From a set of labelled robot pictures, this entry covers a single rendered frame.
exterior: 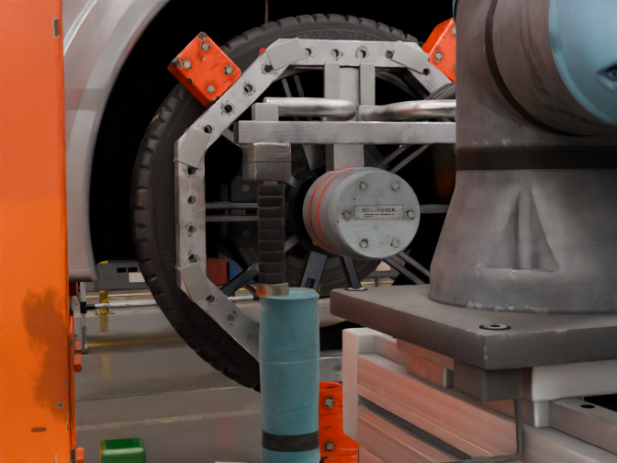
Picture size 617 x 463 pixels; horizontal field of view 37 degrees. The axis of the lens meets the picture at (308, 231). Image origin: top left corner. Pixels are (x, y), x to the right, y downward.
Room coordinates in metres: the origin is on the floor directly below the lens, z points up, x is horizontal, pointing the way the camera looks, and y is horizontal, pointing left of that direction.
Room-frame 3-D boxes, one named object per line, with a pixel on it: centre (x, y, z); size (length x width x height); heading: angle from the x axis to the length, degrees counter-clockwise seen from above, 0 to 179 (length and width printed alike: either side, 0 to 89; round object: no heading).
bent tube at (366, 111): (1.39, -0.18, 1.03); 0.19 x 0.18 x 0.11; 14
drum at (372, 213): (1.41, -0.08, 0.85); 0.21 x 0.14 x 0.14; 14
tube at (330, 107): (1.34, 0.01, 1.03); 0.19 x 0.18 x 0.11; 14
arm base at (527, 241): (0.61, -0.16, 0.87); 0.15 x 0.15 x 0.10
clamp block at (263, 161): (1.24, 0.06, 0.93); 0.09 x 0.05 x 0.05; 14
